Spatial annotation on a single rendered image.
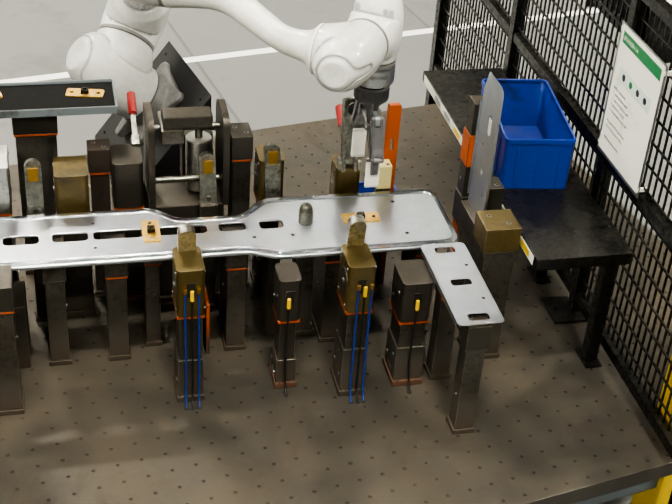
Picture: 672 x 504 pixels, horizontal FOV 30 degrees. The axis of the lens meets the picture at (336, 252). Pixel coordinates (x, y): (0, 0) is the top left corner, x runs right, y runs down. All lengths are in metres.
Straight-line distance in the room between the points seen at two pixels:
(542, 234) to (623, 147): 0.26
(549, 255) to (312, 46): 0.70
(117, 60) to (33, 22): 2.87
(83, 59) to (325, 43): 1.02
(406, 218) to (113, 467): 0.84
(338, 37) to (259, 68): 3.30
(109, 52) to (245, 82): 2.33
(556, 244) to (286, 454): 0.73
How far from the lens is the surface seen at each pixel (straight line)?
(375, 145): 2.61
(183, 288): 2.56
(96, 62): 3.27
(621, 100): 2.79
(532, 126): 3.20
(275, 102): 5.41
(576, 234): 2.80
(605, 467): 2.72
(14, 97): 2.94
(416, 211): 2.85
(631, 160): 2.76
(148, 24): 3.31
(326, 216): 2.80
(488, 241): 2.72
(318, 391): 2.78
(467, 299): 2.59
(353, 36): 2.41
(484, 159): 2.79
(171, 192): 2.93
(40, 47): 5.89
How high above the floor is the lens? 2.51
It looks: 34 degrees down
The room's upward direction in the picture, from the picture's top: 4 degrees clockwise
